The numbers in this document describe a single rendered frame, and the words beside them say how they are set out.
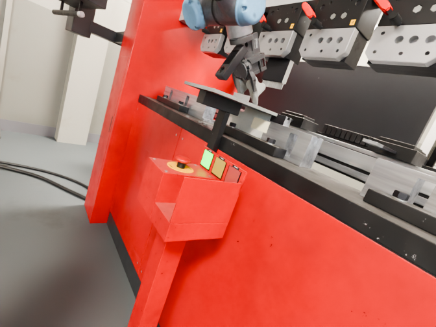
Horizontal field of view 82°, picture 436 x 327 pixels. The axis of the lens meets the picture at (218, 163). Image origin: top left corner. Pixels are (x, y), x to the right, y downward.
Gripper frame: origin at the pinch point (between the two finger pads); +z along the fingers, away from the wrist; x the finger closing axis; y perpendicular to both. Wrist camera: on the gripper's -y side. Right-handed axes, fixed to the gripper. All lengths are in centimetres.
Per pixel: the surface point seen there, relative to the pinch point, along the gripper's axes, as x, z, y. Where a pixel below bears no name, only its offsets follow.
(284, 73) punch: -5.3, -5.1, 12.8
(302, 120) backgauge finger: -5.9, 15.4, 19.0
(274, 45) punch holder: 0.2, -13.3, 15.2
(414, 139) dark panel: -32, 31, 49
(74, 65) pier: 253, -5, -28
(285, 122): -13.1, 6.3, 3.5
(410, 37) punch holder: -38.8, -14.8, 16.5
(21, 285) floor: 39, 44, -104
